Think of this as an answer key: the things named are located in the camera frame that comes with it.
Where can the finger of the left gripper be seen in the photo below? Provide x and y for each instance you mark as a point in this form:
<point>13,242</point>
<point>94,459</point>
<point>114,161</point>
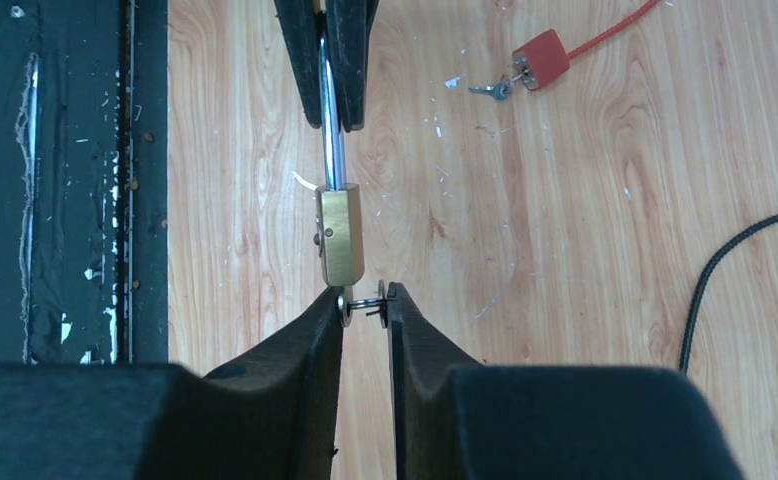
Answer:
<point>349,24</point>
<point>301,23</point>

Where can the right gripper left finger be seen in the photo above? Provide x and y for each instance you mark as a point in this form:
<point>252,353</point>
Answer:
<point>269,413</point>

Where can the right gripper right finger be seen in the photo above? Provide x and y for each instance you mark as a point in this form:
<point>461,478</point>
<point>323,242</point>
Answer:
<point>457,418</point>

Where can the brass padlock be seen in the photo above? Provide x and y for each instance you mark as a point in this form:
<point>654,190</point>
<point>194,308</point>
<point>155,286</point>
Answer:
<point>338,200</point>

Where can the red cable lock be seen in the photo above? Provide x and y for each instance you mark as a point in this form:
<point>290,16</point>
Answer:
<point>543,59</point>

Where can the brass padlock keys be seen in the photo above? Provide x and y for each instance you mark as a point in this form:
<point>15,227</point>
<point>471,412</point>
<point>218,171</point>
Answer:
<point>377,305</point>

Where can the red lock keys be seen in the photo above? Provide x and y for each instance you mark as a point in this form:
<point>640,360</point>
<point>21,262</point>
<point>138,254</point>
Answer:
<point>500,91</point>

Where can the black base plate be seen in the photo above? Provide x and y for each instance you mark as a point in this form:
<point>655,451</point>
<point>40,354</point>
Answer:
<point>83,182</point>

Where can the black cable lock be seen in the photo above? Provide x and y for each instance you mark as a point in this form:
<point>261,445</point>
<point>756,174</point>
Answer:
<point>733,311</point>

